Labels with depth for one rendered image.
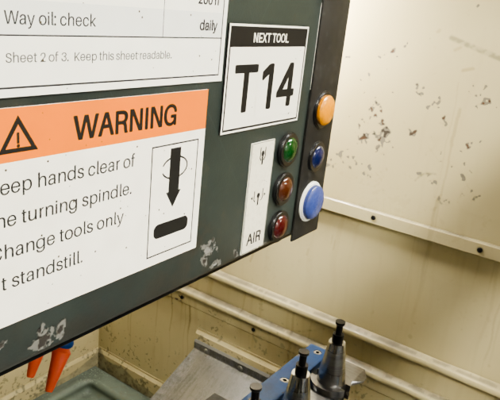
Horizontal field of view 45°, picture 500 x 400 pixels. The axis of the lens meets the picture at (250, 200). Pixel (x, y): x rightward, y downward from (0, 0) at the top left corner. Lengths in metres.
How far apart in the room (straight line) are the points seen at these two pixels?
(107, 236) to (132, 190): 0.03
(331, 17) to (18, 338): 0.32
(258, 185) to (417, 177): 0.82
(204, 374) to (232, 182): 1.26
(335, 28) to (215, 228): 0.19
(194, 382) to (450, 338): 0.67
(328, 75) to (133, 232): 0.23
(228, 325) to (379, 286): 0.46
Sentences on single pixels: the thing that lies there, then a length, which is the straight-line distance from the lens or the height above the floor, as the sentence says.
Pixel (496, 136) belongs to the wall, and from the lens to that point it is 1.19.
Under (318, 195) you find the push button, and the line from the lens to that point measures 0.52.
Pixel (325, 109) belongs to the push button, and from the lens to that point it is 0.50.
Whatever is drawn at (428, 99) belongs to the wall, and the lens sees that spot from 1.22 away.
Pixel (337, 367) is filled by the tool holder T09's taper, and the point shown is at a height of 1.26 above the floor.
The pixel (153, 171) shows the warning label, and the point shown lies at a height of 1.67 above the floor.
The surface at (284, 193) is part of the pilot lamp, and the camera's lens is 0.47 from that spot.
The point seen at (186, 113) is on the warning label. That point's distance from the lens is 0.36.
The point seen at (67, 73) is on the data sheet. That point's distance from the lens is 0.30.
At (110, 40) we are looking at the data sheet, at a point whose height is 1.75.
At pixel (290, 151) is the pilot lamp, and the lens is 0.46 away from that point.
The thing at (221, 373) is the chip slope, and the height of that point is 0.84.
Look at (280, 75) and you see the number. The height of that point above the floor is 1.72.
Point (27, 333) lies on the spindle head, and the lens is 0.33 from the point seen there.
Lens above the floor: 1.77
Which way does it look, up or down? 18 degrees down
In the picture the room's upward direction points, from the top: 6 degrees clockwise
